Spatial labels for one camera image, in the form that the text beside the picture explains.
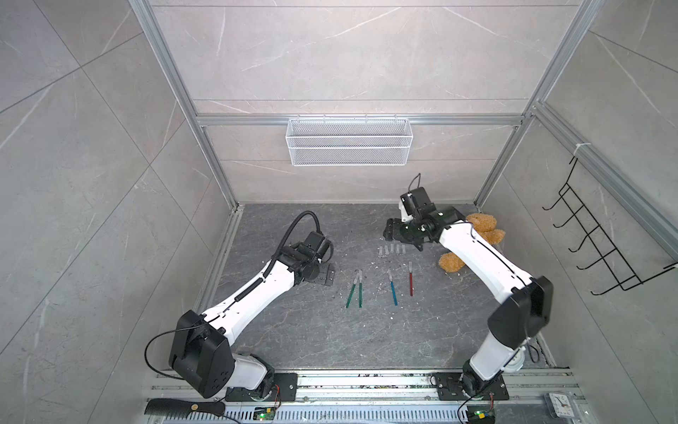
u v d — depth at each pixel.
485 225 1.01
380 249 1.04
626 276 0.58
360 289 0.93
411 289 0.93
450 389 0.73
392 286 0.95
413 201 0.65
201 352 0.40
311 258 0.61
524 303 0.43
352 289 0.93
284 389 0.73
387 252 1.04
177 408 0.69
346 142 1.01
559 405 0.69
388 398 0.73
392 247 1.04
